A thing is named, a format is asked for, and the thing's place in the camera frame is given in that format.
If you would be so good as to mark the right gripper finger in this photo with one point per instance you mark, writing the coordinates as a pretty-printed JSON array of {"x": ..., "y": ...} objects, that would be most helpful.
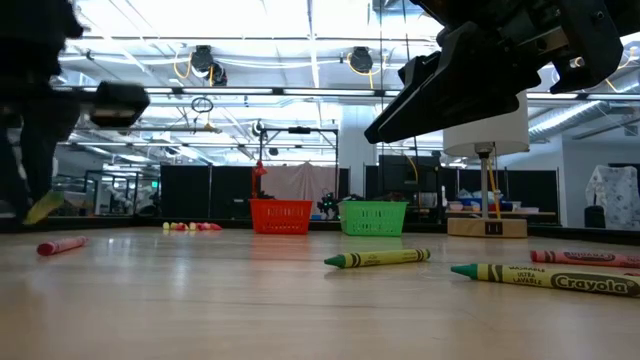
[
  {"x": 465, "y": 95},
  {"x": 422, "y": 67}
]

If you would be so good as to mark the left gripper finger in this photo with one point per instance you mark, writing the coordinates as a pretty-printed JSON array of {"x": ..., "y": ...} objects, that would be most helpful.
[
  {"x": 10, "y": 165},
  {"x": 47, "y": 145}
]

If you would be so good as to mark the green crayon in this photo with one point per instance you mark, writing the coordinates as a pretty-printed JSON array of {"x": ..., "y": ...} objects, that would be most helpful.
[
  {"x": 540, "y": 276},
  {"x": 44, "y": 207},
  {"x": 380, "y": 258}
]

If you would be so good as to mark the small white robot arm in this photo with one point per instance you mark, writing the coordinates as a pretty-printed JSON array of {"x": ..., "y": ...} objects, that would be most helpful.
[{"x": 120, "y": 194}]

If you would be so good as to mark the white shade wooden base lamp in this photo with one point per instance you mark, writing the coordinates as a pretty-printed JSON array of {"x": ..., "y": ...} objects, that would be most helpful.
[{"x": 487, "y": 135}]

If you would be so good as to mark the thin black vertical pole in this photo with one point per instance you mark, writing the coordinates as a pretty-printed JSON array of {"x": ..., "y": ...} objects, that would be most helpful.
[{"x": 381, "y": 100}]

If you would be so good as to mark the white building column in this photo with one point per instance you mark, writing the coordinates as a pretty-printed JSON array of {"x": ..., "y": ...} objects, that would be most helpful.
[{"x": 357, "y": 150}]

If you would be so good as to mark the blue plastic bin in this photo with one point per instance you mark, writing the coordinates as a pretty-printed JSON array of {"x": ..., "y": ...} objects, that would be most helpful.
[{"x": 475, "y": 202}]

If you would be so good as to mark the black partition panel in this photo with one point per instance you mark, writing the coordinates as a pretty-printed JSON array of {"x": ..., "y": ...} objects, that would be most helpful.
[
  {"x": 530, "y": 192},
  {"x": 190, "y": 192}
]

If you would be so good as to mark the green plastic basket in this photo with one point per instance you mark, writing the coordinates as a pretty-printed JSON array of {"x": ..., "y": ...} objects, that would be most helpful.
[{"x": 372, "y": 218}]

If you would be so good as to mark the red foam earplug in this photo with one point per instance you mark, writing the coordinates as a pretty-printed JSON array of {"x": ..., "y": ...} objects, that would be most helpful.
[
  {"x": 181, "y": 227},
  {"x": 202, "y": 226},
  {"x": 215, "y": 226}
]

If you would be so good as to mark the beige hanging cloth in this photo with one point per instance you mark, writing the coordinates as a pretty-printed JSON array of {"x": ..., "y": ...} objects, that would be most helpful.
[{"x": 300, "y": 182}]

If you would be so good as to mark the small black robot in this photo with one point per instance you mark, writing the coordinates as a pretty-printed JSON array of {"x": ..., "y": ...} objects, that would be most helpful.
[{"x": 327, "y": 206}]

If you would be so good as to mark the black bin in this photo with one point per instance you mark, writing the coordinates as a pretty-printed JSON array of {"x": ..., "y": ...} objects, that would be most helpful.
[{"x": 595, "y": 217}]

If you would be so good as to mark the white patterned cloth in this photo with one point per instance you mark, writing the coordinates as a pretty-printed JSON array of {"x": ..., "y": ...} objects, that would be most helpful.
[{"x": 617, "y": 195}]

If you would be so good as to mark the long ceiling strip light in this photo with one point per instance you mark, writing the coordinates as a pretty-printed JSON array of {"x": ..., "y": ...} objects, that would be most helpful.
[{"x": 230, "y": 91}]

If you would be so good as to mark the small red fixture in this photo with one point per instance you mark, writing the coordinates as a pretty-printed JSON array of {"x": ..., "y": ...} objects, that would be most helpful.
[{"x": 259, "y": 171}]

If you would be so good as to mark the red plastic basket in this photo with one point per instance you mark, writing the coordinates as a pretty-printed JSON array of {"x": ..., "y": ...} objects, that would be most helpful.
[{"x": 280, "y": 217}]

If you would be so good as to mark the black metal table frame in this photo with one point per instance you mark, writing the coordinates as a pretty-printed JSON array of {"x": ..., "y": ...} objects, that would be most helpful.
[{"x": 100, "y": 223}]

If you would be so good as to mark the black background rig frame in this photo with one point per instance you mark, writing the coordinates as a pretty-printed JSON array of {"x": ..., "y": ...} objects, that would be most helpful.
[{"x": 300, "y": 130}]

